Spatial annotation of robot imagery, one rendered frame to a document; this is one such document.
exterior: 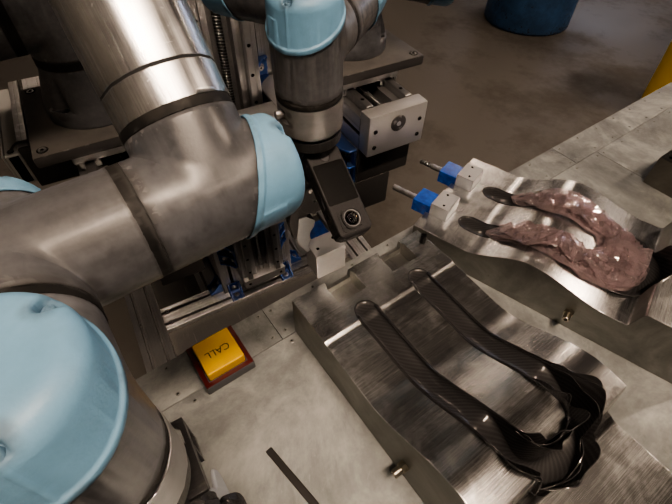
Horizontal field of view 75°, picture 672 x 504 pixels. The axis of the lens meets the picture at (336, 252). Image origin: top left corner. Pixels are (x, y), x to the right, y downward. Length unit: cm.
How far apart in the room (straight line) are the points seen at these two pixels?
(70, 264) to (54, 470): 11
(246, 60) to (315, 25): 53
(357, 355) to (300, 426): 14
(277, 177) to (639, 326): 64
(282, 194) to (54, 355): 16
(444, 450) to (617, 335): 39
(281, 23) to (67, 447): 37
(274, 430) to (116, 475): 47
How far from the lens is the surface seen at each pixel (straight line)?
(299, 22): 44
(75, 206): 27
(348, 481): 66
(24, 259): 26
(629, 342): 84
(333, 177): 53
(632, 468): 71
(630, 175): 124
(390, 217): 206
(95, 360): 19
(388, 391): 61
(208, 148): 27
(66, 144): 80
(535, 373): 64
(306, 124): 49
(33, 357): 19
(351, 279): 72
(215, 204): 27
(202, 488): 38
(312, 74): 46
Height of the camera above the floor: 144
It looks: 50 degrees down
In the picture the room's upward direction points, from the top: 1 degrees clockwise
